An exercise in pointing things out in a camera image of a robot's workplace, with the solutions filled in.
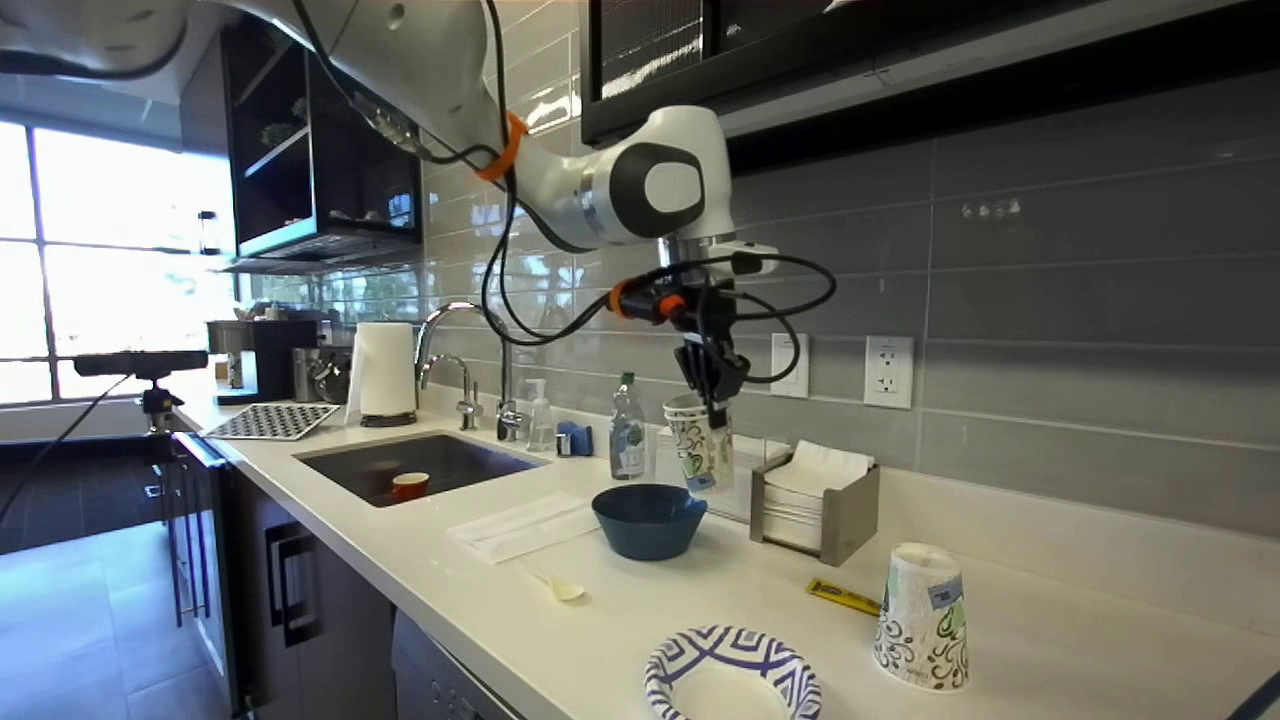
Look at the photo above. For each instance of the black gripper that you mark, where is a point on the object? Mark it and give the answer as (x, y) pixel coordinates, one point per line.
(705, 311)

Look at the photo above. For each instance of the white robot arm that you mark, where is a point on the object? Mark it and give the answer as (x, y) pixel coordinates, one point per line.
(642, 184)

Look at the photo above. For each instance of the dark blue bowl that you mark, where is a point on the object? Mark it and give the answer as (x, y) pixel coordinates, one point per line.
(650, 522)

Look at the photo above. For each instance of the clear plastic bottle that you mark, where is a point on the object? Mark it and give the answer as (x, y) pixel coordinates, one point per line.
(629, 432)

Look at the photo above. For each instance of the small blue sponge holder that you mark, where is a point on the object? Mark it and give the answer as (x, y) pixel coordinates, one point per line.
(575, 437)

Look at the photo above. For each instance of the white napkin box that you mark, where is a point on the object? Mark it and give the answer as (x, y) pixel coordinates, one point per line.
(815, 486)

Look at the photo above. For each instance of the clear soap dispenser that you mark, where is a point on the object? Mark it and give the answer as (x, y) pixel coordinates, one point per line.
(539, 422)

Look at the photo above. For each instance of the grey napkin holder box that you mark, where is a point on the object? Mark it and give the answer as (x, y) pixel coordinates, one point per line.
(855, 512)

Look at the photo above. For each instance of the chrome kitchen faucet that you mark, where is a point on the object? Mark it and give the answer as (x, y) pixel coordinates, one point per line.
(507, 384)

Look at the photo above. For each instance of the small yellow packet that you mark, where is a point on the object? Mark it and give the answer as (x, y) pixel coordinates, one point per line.
(847, 598)

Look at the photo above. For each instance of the small cream plastic piece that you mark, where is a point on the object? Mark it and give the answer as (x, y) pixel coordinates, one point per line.
(563, 585)

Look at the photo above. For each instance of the blue patterned paper plate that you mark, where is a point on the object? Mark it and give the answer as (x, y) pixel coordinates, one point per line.
(674, 664)

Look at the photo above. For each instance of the orange object in sink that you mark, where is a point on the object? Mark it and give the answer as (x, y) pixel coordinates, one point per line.
(411, 486)

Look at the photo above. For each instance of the white paper towel roll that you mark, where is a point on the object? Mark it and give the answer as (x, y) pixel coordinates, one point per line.
(381, 374)

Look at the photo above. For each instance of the dark kitchen sink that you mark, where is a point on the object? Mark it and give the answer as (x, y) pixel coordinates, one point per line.
(345, 466)

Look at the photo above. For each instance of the metal canister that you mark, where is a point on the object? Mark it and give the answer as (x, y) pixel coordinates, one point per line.
(320, 377)

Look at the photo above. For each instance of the dark upper cabinet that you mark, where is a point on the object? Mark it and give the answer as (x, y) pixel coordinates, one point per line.
(935, 42)

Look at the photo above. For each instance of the dark cabinet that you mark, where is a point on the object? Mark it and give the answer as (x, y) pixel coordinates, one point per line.
(935, 42)
(345, 624)

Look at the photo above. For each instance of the grey dish drying mat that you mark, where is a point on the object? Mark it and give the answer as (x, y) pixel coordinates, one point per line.
(273, 422)

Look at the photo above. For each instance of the dark lower cabinet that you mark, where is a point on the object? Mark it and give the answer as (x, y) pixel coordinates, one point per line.
(345, 624)

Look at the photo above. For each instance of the black coffee machine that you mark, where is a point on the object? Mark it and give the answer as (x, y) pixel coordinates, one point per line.
(261, 353)

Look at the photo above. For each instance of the black tripod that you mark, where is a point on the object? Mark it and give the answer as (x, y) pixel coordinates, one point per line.
(160, 404)

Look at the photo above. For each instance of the bright window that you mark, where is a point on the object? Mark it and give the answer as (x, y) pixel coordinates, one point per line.
(122, 255)

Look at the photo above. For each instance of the white wall switch plate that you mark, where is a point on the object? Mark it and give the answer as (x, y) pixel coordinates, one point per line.
(786, 349)

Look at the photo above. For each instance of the white wall outlet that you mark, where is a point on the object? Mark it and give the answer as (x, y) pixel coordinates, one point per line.
(888, 371)

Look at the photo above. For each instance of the dark open wall shelf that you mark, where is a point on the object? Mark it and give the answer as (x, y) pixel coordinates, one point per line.
(361, 172)

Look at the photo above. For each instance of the black stereo camera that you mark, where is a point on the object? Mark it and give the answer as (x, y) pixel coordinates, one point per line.
(140, 363)

